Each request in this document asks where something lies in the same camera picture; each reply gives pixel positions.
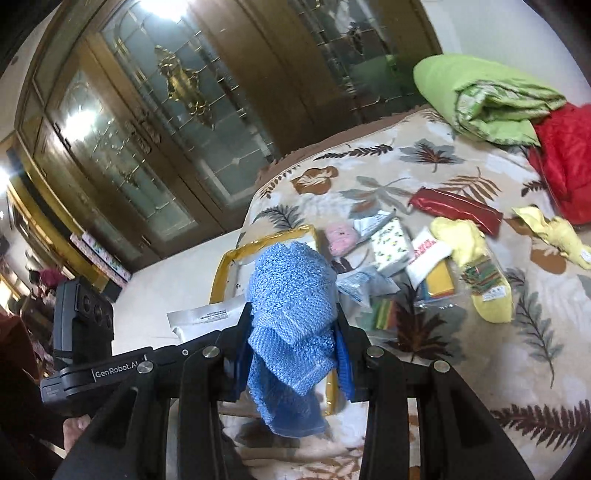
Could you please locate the white and red packet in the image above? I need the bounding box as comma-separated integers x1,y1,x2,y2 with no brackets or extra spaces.
167,295,245,343

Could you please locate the white leaf-print packet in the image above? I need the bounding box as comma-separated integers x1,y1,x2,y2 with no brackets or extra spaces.
370,217,414,277

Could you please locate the wooden glass cabinet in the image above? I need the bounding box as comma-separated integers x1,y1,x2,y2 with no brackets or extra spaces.
1,1,442,287

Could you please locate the white packet red text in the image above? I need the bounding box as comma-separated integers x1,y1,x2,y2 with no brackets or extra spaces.
406,227,453,290

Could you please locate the blue knitted cloth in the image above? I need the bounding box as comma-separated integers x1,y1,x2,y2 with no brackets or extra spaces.
246,242,338,438

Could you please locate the blue and white sachet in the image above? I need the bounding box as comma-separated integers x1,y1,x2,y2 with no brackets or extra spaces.
337,266,400,308

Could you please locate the pale yellow crumpled cloth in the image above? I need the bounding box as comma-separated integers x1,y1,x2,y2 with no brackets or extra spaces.
513,206,591,270

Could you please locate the person's left hand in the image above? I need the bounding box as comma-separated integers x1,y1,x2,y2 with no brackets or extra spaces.
63,415,91,453

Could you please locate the dark red foil packet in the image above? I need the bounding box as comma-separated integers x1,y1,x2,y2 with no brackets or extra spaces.
408,187,503,238

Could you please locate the leaf-patterned beige blanket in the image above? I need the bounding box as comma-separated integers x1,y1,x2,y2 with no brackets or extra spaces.
239,108,590,479

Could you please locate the green striped packet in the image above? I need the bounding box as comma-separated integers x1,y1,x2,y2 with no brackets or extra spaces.
366,298,398,330

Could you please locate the pink round plush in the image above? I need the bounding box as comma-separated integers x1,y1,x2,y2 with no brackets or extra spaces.
325,223,360,257

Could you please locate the green folded quilt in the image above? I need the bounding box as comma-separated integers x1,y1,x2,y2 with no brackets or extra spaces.
413,54,567,146

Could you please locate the red quilted cushion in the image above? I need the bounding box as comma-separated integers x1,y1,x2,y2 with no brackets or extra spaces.
528,103,591,225

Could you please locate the white box with yellow tape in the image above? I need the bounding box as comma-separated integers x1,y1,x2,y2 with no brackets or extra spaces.
209,224,341,416

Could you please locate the yellow cloth with label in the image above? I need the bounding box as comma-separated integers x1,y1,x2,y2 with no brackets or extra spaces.
430,217,513,324

